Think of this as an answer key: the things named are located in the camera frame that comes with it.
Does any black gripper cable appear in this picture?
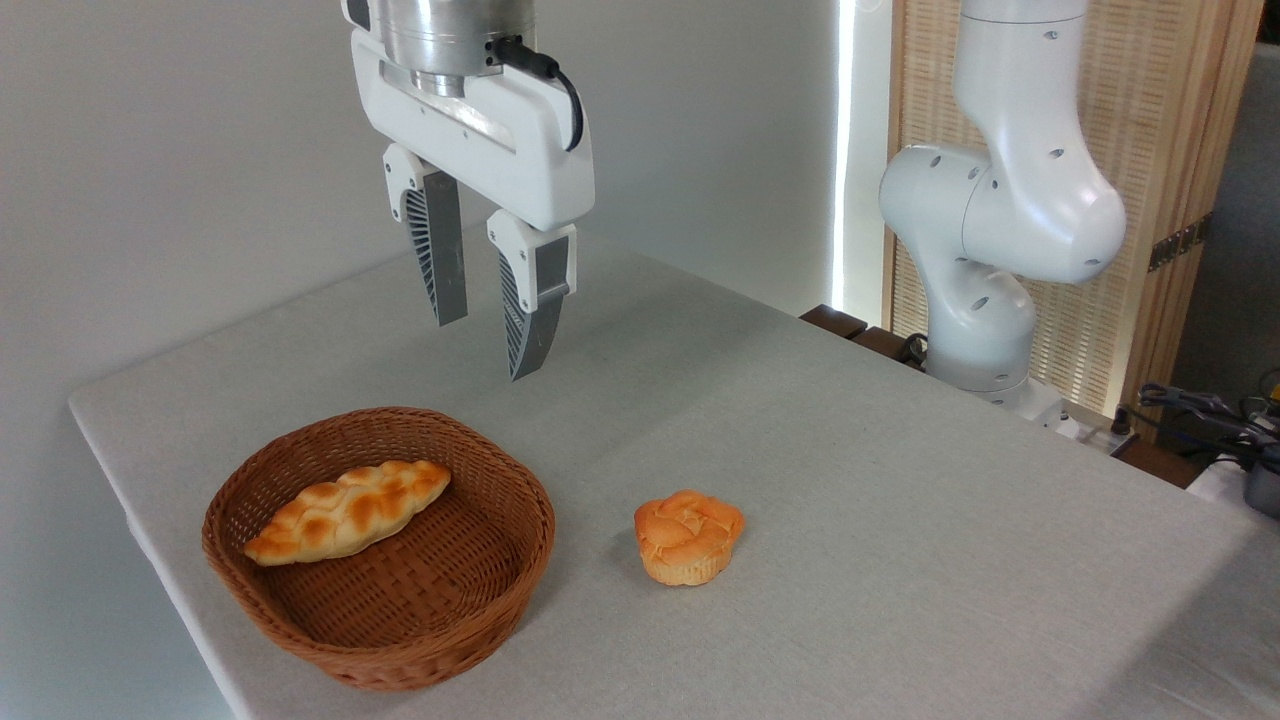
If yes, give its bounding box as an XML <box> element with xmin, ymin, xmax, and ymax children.
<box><xmin>485</xmin><ymin>36</ymin><xmax>585</xmax><ymax>153</ymax></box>

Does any long braided bread loaf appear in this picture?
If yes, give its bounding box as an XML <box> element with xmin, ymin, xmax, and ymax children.
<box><xmin>243</xmin><ymin>459</ymin><xmax>452</xmax><ymax>567</ymax></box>

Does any white power strip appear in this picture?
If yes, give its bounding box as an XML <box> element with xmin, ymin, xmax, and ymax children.
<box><xmin>1040</xmin><ymin>398</ymin><xmax>1141</xmax><ymax>457</ymax></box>

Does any grey metal device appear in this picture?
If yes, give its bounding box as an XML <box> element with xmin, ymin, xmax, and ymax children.
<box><xmin>1243</xmin><ymin>445</ymin><xmax>1280</xmax><ymax>521</ymax></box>

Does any white vertical light strip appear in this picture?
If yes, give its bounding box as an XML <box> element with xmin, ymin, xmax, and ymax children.
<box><xmin>830</xmin><ymin>0</ymin><xmax>857</xmax><ymax>311</ymax></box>

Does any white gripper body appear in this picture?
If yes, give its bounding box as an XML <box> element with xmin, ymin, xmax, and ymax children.
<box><xmin>350</xmin><ymin>30</ymin><xmax>596</xmax><ymax>232</ymax></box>

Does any wooden rattan folding screen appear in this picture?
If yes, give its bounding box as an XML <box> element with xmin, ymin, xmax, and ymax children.
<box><xmin>884</xmin><ymin>0</ymin><xmax>1267</xmax><ymax>423</ymax></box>

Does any black cable bundle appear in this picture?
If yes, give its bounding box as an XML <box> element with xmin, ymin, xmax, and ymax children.
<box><xmin>1112</xmin><ymin>370</ymin><xmax>1280</xmax><ymax>473</ymax></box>

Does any grey fabric tablecloth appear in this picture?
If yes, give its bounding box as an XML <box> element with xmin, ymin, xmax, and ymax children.
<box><xmin>68</xmin><ymin>228</ymin><xmax>1280</xmax><ymax>720</ymax></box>

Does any dark metal screen hinge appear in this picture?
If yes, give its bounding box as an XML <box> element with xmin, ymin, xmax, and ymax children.
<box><xmin>1148</xmin><ymin>214</ymin><xmax>1213</xmax><ymax>273</ymax></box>

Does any round orange bread bun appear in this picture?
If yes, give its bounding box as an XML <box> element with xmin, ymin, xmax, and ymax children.
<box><xmin>634</xmin><ymin>489</ymin><xmax>746</xmax><ymax>588</ymax></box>

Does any brown woven wicker basket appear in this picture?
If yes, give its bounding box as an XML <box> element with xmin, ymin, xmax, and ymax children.
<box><xmin>201</xmin><ymin>406</ymin><xmax>556</xmax><ymax>693</ymax></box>

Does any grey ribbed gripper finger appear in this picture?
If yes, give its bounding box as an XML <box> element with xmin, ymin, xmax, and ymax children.
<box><xmin>486</xmin><ymin>209</ymin><xmax>579</xmax><ymax>382</ymax></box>
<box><xmin>382</xmin><ymin>144</ymin><xmax>470</xmax><ymax>328</ymax></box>

